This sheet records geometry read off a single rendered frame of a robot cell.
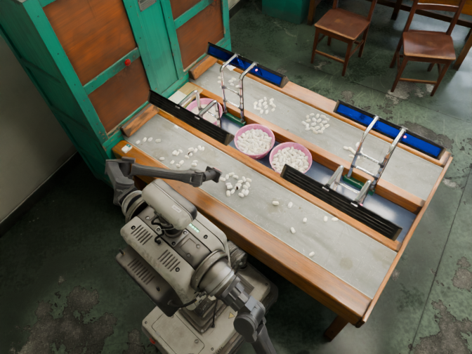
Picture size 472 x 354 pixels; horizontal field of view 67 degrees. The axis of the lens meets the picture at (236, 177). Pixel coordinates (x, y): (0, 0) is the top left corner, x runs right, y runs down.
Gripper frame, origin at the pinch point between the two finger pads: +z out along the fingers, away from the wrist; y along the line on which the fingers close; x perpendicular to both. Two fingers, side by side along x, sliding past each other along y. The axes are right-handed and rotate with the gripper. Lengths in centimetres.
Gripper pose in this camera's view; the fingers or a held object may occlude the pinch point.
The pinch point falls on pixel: (220, 172)
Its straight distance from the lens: 217.4
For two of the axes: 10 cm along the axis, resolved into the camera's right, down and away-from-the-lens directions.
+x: -3.4, 8.7, 3.6
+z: 4.9, -1.6, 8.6
